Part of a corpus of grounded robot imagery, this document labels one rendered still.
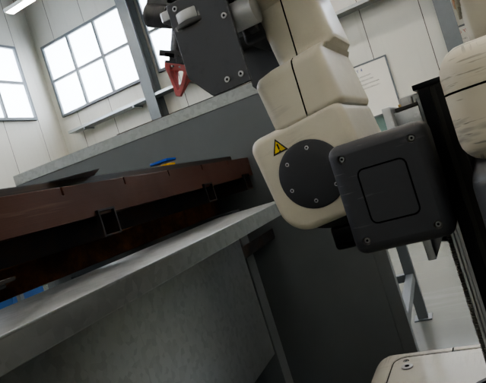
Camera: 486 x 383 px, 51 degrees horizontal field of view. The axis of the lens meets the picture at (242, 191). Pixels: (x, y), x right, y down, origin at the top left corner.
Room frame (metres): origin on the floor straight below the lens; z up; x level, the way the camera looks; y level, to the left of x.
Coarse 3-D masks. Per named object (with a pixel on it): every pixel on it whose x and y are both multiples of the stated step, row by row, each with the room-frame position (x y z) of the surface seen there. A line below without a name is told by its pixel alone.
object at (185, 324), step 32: (224, 256) 1.21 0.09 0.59; (160, 288) 0.93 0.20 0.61; (192, 288) 1.04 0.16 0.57; (224, 288) 1.17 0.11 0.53; (128, 320) 0.82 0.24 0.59; (160, 320) 0.91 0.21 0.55; (192, 320) 1.00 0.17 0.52; (224, 320) 1.12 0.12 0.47; (256, 320) 1.27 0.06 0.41; (64, 352) 0.69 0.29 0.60; (96, 352) 0.74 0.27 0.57; (128, 352) 0.80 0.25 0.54; (160, 352) 0.88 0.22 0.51; (192, 352) 0.97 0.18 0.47; (224, 352) 1.08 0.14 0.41; (256, 352) 1.22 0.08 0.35
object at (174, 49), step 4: (172, 28) 1.17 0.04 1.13; (172, 32) 1.17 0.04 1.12; (172, 36) 1.17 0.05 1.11; (172, 40) 1.17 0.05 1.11; (172, 44) 1.17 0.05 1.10; (176, 44) 1.16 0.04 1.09; (172, 48) 1.17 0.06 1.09; (176, 48) 1.16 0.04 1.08; (160, 52) 1.15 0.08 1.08; (164, 52) 1.15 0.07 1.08; (168, 52) 1.15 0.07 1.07; (172, 52) 1.14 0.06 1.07; (176, 52) 1.14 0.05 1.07; (168, 56) 1.17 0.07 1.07; (172, 56) 1.19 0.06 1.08; (176, 56) 1.14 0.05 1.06; (180, 56) 1.13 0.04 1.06
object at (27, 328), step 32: (224, 224) 0.96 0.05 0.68; (256, 224) 1.01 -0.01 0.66; (128, 256) 0.92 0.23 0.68; (160, 256) 0.70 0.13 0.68; (192, 256) 0.75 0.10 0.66; (64, 288) 0.68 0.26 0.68; (96, 288) 0.55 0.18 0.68; (128, 288) 0.59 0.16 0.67; (0, 320) 0.54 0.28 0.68; (32, 320) 0.46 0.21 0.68; (64, 320) 0.49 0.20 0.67; (96, 320) 0.53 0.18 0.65; (0, 352) 0.42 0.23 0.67; (32, 352) 0.44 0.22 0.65
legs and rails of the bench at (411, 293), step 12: (408, 252) 2.09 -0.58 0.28; (408, 264) 2.07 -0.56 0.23; (396, 276) 2.10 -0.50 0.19; (408, 276) 2.05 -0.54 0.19; (408, 288) 1.88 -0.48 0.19; (420, 288) 2.10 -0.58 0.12; (408, 300) 1.75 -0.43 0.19; (420, 300) 2.07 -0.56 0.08; (408, 312) 1.64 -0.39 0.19; (420, 312) 2.08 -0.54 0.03
